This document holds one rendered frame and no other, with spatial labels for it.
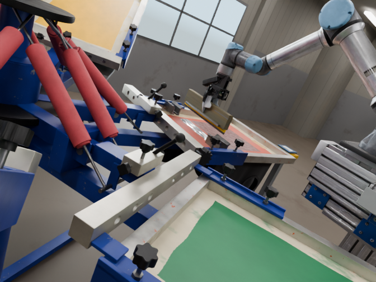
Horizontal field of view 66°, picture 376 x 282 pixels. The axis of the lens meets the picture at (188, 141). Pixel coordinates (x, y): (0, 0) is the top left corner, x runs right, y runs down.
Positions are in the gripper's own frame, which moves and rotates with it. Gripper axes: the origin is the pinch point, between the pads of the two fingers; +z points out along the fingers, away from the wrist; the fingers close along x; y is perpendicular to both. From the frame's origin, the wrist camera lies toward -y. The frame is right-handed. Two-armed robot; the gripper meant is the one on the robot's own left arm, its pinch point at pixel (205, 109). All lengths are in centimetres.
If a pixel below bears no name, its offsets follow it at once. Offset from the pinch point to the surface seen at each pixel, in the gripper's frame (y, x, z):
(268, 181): 12, 72, 38
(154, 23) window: -323, 140, -26
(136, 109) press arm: 2.7, -41.0, 5.1
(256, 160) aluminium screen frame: 28.9, 18.7, 12.4
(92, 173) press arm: 34, -68, 16
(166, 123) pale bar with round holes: 12.1, -30.4, 5.9
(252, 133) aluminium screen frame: -5, 53, 11
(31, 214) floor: -57, -55, 108
